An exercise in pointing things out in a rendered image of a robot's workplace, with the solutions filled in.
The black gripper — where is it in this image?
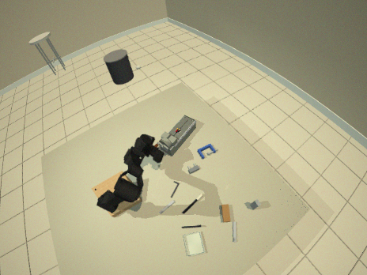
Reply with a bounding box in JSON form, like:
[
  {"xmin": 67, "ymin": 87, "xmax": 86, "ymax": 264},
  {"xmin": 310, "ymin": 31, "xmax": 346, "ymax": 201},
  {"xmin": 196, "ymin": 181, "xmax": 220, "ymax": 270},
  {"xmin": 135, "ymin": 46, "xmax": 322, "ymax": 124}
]
[{"xmin": 135, "ymin": 137, "xmax": 164, "ymax": 164}]

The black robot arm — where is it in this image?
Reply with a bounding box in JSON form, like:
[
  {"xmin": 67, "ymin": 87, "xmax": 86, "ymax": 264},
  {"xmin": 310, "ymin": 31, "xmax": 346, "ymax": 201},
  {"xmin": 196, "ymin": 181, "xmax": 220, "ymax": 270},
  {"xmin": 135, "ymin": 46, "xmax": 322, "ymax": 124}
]
[{"xmin": 96, "ymin": 134, "xmax": 155, "ymax": 213}]

